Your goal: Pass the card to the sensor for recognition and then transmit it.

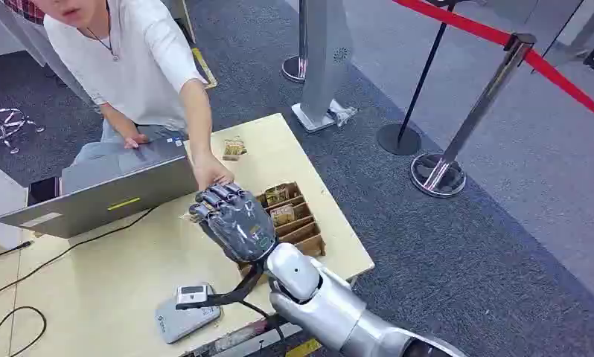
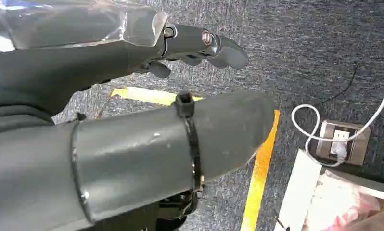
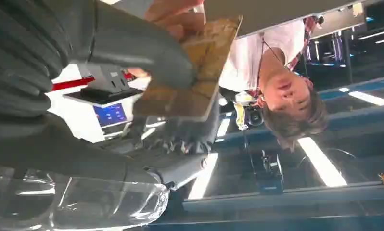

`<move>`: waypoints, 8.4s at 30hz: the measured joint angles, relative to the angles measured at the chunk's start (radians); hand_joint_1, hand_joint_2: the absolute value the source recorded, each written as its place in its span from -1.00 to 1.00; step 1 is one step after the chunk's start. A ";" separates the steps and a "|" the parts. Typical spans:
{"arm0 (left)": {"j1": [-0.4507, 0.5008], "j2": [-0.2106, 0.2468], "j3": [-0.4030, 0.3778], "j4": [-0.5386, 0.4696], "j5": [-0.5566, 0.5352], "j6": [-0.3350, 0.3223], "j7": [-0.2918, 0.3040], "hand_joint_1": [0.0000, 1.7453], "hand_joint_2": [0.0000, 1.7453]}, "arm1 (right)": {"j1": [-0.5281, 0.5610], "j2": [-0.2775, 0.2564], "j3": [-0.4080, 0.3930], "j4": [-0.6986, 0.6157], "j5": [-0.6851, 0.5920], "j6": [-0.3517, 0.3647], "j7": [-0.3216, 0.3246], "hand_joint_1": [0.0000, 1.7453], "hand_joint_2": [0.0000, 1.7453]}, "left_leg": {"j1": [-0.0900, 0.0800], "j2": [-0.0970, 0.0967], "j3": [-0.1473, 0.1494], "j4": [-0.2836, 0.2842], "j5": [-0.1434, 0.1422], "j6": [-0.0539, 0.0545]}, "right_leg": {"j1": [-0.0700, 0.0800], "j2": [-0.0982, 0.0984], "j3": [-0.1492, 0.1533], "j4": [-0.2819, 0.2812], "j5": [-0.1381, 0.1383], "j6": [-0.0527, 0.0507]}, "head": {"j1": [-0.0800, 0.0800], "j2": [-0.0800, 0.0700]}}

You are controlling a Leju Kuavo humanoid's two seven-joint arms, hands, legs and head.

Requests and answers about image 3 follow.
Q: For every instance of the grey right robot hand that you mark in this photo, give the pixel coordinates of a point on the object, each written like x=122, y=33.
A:
x=141, y=47

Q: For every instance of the red barrier belt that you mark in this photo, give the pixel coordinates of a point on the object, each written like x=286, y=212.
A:
x=72, y=84

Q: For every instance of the ceiling light panel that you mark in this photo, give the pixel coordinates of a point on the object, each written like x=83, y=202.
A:
x=369, y=98
x=321, y=162

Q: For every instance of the person's left hand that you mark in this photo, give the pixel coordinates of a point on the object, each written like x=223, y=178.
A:
x=179, y=16

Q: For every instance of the white machine blue screen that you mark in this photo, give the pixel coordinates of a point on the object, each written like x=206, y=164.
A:
x=80, y=118

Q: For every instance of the clear plastic film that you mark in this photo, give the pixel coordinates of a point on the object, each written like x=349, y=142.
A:
x=83, y=207

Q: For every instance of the black camera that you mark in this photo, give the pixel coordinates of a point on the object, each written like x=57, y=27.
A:
x=254, y=117

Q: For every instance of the person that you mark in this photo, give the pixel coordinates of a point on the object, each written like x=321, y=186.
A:
x=249, y=57

